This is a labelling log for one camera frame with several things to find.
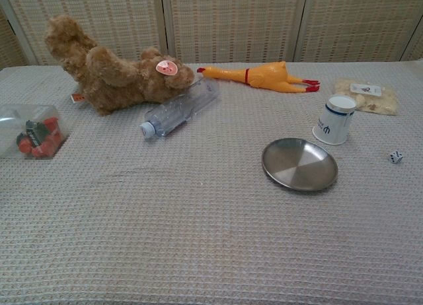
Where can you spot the white paper cup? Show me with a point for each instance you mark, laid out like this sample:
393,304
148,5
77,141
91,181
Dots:
332,126

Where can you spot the white die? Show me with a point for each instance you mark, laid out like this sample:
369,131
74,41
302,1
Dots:
395,156

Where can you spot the round metal plate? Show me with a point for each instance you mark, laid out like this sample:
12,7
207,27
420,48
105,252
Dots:
297,166

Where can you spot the clear plastic water bottle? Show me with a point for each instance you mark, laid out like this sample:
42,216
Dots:
178,112

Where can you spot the yellow rubber chicken toy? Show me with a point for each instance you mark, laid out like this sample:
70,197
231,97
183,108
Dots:
264,75

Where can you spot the beige waffle tablecloth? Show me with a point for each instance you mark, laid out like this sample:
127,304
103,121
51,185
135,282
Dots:
165,235

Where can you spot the brown teddy bear plush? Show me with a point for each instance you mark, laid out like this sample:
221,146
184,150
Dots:
115,80

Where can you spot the woven folding screen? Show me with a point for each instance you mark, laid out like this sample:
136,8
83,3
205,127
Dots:
231,21

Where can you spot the red black toy car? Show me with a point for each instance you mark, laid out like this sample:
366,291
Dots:
41,136

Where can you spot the clear snack bag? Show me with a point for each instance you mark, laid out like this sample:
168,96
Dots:
380,102

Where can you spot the clear plastic box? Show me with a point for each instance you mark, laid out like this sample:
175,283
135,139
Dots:
13,120

